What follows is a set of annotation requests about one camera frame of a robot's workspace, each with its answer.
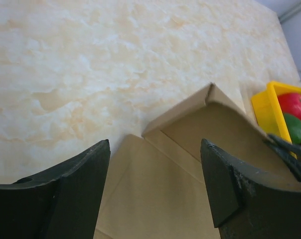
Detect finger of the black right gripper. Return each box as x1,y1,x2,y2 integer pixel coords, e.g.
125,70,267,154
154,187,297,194
264,134,301,182

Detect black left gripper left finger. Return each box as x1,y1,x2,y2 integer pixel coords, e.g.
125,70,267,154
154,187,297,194
0,140,111,239

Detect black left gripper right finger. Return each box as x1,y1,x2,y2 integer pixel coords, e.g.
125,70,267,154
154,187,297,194
200,139,301,239

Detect brown cardboard box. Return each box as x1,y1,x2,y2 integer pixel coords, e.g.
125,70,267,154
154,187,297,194
94,84,294,239

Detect green lime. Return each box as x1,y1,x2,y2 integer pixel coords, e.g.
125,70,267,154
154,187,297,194
283,113,301,144

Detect yellow plastic tray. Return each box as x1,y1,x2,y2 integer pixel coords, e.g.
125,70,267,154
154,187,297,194
250,80,301,160

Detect red apple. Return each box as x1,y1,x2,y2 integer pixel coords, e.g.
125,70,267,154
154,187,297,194
278,93,301,120

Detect right aluminium frame post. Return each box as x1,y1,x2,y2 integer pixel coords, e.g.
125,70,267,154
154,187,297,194
278,0,301,24

